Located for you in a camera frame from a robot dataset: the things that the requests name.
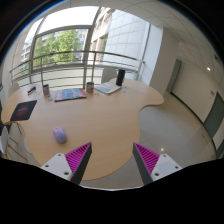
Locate grey chair behind table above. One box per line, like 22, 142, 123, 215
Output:
101, 67, 117, 83

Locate green door far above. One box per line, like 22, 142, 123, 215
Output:
166, 59, 182, 93

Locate light open book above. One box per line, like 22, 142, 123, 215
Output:
95, 82, 120, 94

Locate green door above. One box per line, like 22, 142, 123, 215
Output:
204, 93, 224, 138
166, 59, 182, 93

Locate red blue magazine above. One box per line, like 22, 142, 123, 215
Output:
54, 88, 86, 102

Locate white chair at left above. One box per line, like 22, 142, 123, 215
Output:
0, 121, 31, 164

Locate metal can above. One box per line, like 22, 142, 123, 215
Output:
86, 82, 94, 92
42, 84, 50, 95

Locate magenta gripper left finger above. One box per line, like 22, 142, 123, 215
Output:
40, 141, 93, 186

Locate right metal can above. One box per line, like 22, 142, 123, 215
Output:
86, 82, 94, 92

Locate left metal can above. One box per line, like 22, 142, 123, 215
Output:
42, 84, 50, 95

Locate black cylindrical speaker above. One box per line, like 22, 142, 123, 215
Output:
116, 69, 125, 86

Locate small dark blue object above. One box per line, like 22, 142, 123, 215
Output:
27, 86, 36, 95

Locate green door near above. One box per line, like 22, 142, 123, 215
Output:
204, 93, 224, 138

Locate black mouse pad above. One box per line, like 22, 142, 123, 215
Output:
10, 100, 37, 121

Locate lilac computer mouse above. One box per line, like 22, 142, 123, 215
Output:
53, 126, 67, 143

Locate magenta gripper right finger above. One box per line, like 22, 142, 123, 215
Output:
132, 142, 184, 186

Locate metal balcony railing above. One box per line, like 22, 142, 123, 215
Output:
10, 50, 142, 88

